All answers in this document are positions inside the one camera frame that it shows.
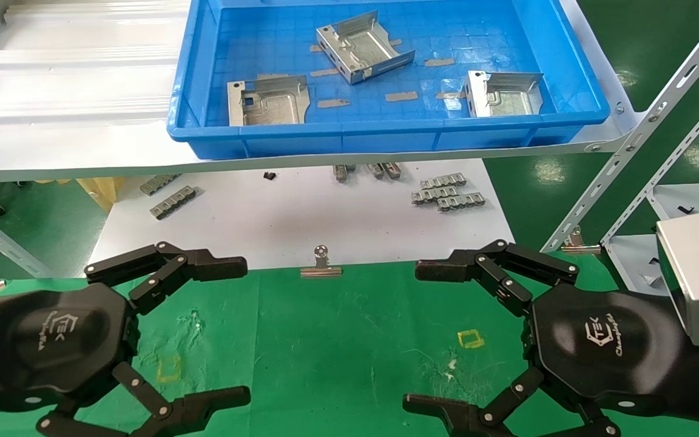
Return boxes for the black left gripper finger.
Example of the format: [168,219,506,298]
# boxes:
[84,242,248,316]

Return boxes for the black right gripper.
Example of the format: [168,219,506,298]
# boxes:
[402,290,685,437]

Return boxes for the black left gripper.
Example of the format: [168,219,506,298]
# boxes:
[0,283,252,437]

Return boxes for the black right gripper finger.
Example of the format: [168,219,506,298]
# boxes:
[415,239,581,317]

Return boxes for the sheet metal bracket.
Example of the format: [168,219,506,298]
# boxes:
[316,10,416,85]
[466,70,544,118]
[226,74,311,127]

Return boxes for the white board sheet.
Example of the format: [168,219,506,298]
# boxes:
[83,159,520,279]

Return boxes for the green table mat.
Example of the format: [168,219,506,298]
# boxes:
[0,252,699,437]

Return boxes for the silver binder clip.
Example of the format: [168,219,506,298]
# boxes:
[300,245,344,279]
[561,226,602,256]

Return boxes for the yellow plastic bag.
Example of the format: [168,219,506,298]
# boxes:
[75,176,126,213]

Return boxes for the blue plastic tray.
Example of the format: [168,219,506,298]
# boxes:
[166,0,611,160]

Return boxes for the white slotted angle beam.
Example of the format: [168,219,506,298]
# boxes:
[541,0,699,253]
[601,79,699,245]

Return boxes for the silver metal shelf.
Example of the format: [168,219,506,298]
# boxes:
[0,0,650,183]

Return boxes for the gray metal frame bar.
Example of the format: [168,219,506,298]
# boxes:
[0,231,53,279]

